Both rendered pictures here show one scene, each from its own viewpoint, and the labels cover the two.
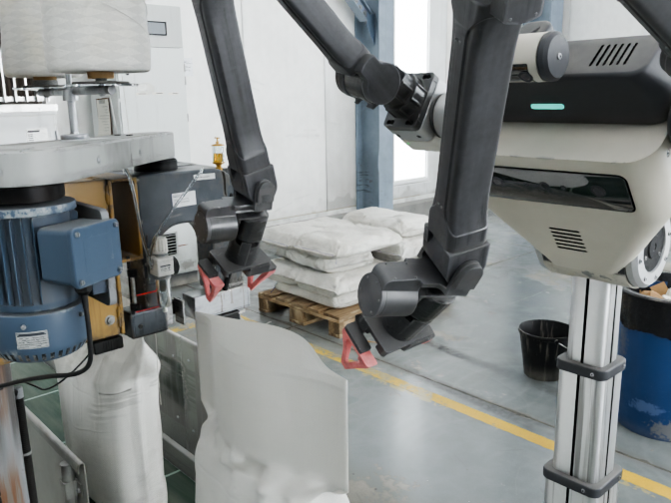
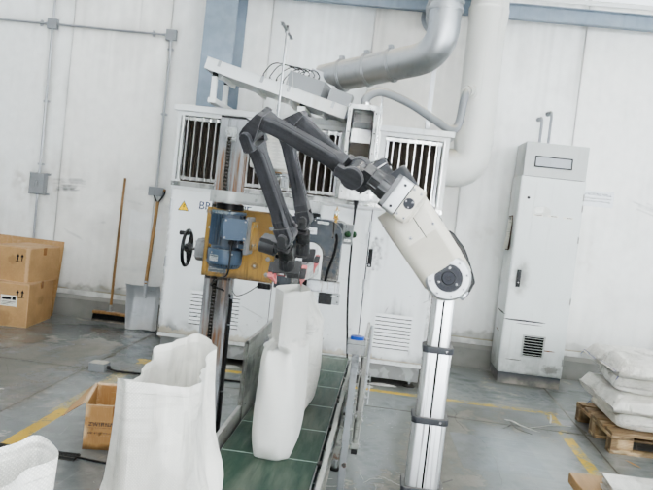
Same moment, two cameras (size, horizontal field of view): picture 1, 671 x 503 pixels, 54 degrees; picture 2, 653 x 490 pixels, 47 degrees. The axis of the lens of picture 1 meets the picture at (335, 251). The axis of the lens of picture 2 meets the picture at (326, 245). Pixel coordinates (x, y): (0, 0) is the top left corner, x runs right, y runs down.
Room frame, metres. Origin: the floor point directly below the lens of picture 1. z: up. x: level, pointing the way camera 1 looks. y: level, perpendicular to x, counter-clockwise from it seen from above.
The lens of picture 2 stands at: (-0.89, -2.19, 1.40)
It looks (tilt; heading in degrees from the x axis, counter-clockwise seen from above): 3 degrees down; 47
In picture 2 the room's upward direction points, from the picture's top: 6 degrees clockwise
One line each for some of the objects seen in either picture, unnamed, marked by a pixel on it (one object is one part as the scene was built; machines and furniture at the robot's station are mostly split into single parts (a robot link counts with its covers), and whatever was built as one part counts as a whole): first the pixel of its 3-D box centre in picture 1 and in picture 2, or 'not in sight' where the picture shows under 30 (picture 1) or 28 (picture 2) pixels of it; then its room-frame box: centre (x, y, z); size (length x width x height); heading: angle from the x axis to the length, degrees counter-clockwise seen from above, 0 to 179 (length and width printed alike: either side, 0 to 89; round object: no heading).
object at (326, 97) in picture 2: not in sight; (306, 79); (3.00, 2.41, 2.38); 1.53 x 0.53 x 0.61; 132
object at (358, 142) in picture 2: not in sight; (360, 155); (3.22, 1.94, 1.82); 0.51 x 0.27 x 0.71; 42
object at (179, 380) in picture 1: (186, 394); (361, 374); (1.99, 0.50, 0.54); 1.05 x 0.02 x 0.41; 42
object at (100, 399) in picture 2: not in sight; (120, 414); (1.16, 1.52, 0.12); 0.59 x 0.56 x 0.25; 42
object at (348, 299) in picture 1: (325, 286); (631, 411); (4.33, 0.08, 0.20); 0.66 x 0.44 x 0.12; 42
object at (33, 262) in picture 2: not in sight; (26, 262); (1.88, 4.86, 0.56); 0.50 x 0.38 x 0.32; 34
